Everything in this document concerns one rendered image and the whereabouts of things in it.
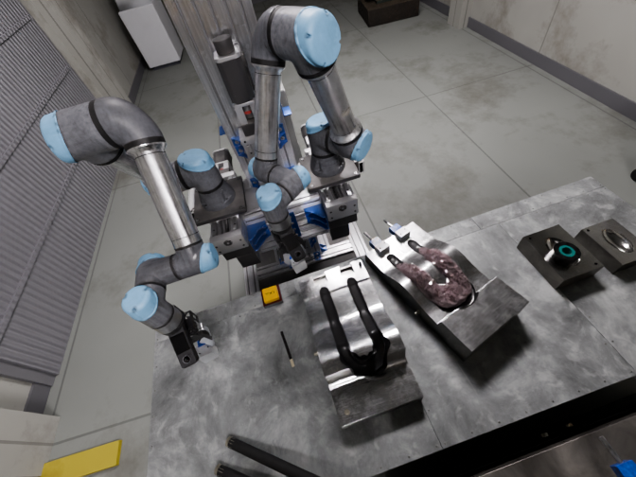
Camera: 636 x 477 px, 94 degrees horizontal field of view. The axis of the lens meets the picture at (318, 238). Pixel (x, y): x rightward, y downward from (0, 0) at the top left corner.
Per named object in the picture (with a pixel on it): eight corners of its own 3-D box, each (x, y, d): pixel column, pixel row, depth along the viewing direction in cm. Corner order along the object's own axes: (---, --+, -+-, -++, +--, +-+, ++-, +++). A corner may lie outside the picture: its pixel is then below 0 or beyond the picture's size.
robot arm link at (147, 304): (151, 276, 74) (149, 307, 69) (175, 296, 83) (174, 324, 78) (120, 287, 74) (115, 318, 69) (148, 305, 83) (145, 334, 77)
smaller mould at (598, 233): (573, 238, 116) (581, 229, 111) (603, 227, 117) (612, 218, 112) (611, 273, 105) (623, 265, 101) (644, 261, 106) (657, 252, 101)
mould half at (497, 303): (365, 261, 125) (364, 246, 117) (411, 229, 131) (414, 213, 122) (464, 362, 97) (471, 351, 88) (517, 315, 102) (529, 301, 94)
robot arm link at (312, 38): (346, 134, 120) (285, -9, 72) (379, 144, 113) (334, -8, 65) (330, 158, 119) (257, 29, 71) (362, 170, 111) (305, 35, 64)
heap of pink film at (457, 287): (391, 268, 115) (391, 256, 109) (425, 243, 119) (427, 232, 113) (444, 319, 100) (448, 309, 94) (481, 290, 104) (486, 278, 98)
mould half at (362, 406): (302, 291, 122) (294, 274, 111) (362, 270, 123) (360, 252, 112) (343, 429, 91) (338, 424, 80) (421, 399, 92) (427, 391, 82)
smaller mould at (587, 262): (516, 247, 118) (522, 237, 112) (550, 235, 118) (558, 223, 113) (555, 290, 105) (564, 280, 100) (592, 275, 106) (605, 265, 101)
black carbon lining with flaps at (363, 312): (317, 291, 113) (312, 279, 105) (357, 277, 114) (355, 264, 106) (349, 386, 92) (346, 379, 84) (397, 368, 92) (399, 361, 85)
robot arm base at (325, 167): (307, 160, 134) (303, 141, 126) (339, 150, 134) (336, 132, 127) (315, 181, 125) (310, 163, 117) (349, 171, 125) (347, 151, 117)
